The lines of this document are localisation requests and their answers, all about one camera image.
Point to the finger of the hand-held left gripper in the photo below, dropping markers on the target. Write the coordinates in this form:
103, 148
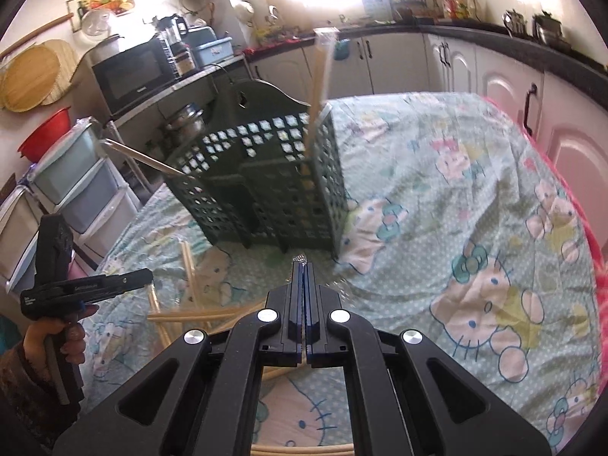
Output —
123, 281

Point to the large steel kettle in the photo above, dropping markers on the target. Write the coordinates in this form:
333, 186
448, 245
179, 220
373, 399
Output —
548, 26

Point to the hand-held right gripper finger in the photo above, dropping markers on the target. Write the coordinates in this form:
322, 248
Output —
299, 304
309, 304

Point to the small steel kettle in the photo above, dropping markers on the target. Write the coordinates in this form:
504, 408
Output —
515, 21

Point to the glass pot lid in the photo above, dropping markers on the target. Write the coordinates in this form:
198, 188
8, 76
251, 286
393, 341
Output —
95, 27

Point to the black kitchen countertop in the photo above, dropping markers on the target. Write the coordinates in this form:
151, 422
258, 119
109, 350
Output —
475, 33

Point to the blue seasoning box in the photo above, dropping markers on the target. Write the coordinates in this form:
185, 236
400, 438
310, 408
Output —
376, 4

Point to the blue hanging bag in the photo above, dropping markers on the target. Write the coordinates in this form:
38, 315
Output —
342, 50

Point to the person's left forearm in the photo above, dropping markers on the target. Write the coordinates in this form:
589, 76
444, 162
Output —
28, 399

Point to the red plastic basin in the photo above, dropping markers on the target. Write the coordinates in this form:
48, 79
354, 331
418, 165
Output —
45, 135

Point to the blue plastic drawer unit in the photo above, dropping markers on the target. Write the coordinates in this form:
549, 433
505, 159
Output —
90, 185

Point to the steel pots under shelf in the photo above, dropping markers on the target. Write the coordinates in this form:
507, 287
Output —
185, 121

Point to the group of bare wooden chopsticks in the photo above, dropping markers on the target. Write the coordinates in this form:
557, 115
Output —
190, 316

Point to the pink blanket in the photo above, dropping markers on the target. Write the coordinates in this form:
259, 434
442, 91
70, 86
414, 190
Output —
596, 242

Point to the black blender jug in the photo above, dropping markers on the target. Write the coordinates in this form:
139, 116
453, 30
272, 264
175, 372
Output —
172, 28

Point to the person's left hand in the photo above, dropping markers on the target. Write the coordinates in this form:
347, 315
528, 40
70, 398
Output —
33, 339

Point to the white lower kitchen cabinets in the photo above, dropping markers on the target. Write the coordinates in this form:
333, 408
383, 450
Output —
503, 76

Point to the round wooden board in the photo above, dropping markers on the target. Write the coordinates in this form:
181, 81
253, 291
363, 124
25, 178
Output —
28, 80

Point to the steel trays on microwave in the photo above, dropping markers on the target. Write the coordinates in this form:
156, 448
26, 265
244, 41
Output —
107, 47

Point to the cartoon cat printed blanket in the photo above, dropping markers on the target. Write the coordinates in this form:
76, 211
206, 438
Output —
451, 190

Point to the metal kitchen shelf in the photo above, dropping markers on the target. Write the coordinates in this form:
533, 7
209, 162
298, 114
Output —
199, 76

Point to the plastic-wrapped chopstick bundle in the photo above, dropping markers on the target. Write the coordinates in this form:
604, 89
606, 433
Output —
319, 71

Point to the blue plastic dish tray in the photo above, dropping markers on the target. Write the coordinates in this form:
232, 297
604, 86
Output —
216, 51

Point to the round bamboo mat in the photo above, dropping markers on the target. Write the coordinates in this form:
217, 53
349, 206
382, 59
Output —
69, 64

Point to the wooden rolling pin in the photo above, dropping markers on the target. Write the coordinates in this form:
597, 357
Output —
33, 38

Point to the condiment bottles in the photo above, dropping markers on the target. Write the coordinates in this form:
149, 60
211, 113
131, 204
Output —
456, 5

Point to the black microwave oven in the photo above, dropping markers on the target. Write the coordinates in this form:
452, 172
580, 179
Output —
128, 73

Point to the fruit wall poster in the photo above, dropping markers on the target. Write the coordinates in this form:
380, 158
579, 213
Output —
109, 1

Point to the green plastic utensil basket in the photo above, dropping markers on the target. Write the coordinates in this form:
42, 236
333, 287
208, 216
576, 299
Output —
285, 199

